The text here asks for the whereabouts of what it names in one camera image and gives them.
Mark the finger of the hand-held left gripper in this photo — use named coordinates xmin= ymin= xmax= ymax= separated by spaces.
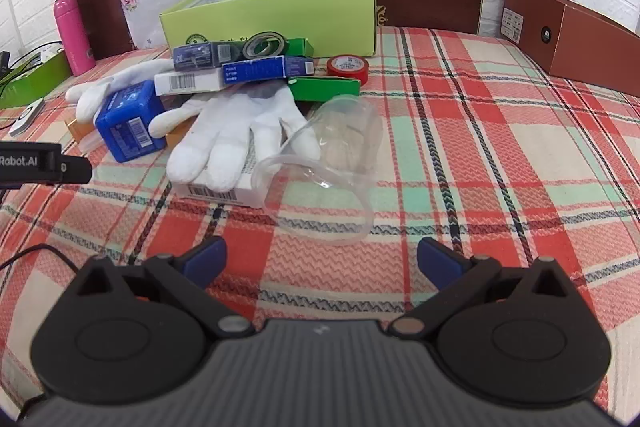
xmin=60 ymin=158 xmax=94 ymax=186

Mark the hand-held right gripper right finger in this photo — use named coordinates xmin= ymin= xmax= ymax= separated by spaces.
xmin=390 ymin=237 xmax=581 ymax=343

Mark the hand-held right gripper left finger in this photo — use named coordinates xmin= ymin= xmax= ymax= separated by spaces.
xmin=67 ymin=236 xmax=256 ymax=341

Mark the white glove pink cuff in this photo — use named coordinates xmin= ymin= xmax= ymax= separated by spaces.
xmin=64 ymin=59 xmax=206 ymax=134
xmin=166 ymin=83 xmax=321 ymax=194

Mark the clear plastic cup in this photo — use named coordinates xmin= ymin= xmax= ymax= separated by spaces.
xmin=252 ymin=96 xmax=385 ymax=247

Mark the light green shoe box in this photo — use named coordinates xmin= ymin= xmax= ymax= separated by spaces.
xmin=159 ymin=0 xmax=377 ymax=58

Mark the tan stick packet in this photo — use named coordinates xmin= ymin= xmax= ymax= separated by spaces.
xmin=64 ymin=116 xmax=197 ymax=148

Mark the white small device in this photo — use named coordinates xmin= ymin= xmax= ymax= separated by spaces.
xmin=8 ymin=99 xmax=46 ymax=137

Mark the blue cube box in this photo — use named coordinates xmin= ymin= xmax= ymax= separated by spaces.
xmin=94 ymin=80 xmax=169 ymax=164

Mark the green box lid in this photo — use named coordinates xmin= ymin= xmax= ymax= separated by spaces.
xmin=0 ymin=51 xmax=72 ymax=108

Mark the plaid tablecloth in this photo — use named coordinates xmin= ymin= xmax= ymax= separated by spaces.
xmin=0 ymin=26 xmax=640 ymax=427

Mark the pink bottle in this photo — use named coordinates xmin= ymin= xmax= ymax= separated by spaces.
xmin=53 ymin=0 xmax=96 ymax=77

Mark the dark blue box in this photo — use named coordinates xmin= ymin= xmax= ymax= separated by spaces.
xmin=172 ymin=41 xmax=246 ymax=72

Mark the blue and white box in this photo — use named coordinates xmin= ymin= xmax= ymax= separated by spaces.
xmin=222 ymin=55 xmax=315 ymax=84

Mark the small green box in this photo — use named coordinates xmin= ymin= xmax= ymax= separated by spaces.
xmin=285 ymin=37 xmax=316 ymax=58
xmin=288 ymin=76 xmax=362 ymax=104

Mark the red tape roll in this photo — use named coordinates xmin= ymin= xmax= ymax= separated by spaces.
xmin=327 ymin=55 xmax=370 ymax=84

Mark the black tape roll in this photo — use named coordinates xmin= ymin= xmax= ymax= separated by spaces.
xmin=242 ymin=31 xmax=289 ymax=60

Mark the brown cardboard box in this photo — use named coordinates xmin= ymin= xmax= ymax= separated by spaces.
xmin=500 ymin=0 xmax=640 ymax=98

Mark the black cable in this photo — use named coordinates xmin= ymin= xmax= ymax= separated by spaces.
xmin=0 ymin=41 xmax=67 ymax=84
xmin=0 ymin=244 xmax=77 ymax=274

